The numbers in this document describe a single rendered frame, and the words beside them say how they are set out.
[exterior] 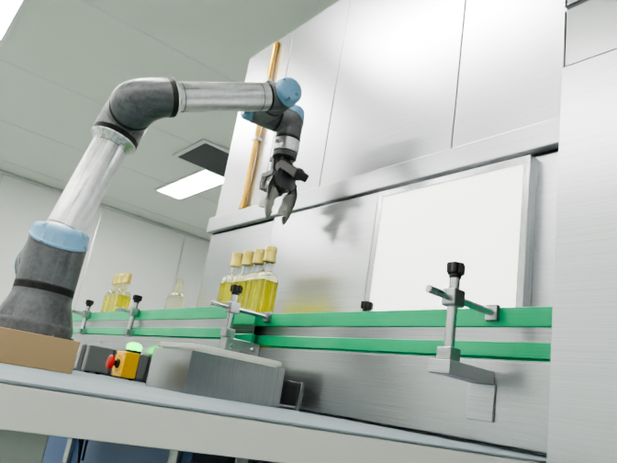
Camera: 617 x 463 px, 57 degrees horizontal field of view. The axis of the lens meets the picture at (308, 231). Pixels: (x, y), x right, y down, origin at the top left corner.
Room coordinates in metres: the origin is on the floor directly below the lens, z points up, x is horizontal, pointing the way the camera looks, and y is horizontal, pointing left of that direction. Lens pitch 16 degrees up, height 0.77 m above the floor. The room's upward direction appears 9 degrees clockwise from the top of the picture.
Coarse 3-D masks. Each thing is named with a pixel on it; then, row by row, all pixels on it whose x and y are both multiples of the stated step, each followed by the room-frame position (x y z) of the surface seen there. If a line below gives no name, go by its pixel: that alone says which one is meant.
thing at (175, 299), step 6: (180, 282) 2.20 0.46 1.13; (174, 288) 2.21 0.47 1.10; (180, 288) 2.21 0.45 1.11; (174, 294) 2.19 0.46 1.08; (180, 294) 2.20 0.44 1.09; (168, 300) 2.20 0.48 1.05; (174, 300) 2.18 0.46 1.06; (180, 300) 2.20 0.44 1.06; (168, 306) 2.19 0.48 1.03; (174, 306) 2.19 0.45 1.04; (180, 306) 2.20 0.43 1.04
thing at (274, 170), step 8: (280, 152) 1.53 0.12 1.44; (288, 152) 1.53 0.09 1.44; (272, 160) 1.58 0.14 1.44; (288, 160) 1.56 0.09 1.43; (296, 160) 1.56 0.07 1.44; (272, 168) 1.58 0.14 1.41; (280, 168) 1.54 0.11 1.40; (264, 176) 1.57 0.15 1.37; (280, 176) 1.53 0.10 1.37; (288, 176) 1.55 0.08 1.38; (264, 184) 1.57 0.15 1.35; (280, 184) 1.53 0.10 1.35; (288, 184) 1.55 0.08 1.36; (280, 192) 1.58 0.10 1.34
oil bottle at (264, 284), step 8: (264, 272) 1.52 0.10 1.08; (272, 272) 1.54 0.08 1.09; (256, 280) 1.53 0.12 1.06; (264, 280) 1.51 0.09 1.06; (272, 280) 1.53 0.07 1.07; (256, 288) 1.53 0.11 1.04; (264, 288) 1.52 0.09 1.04; (272, 288) 1.53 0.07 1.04; (256, 296) 1.52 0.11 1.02; (264, 296) 1.52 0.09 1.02; (272, 296) 1.53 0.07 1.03; (248, 304) 1.55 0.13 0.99; (256, 304) 1.51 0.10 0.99; (264, 304) 1.52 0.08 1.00; (272, 304) 1.54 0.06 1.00
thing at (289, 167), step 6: (282, 162) 1.53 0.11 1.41; (288, 162) 1.53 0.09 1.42; (282, 168) 1.53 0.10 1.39; (288, 168) 1.50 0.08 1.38; (294, 168) 1.48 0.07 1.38; (300, 168) 1.48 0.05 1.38; (294, 174) 1.47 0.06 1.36; (300, 174) 1.48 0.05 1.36; (306, 174) 1.49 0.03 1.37; (300, 180) 1.49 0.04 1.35; (306, 180) 1.50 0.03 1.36
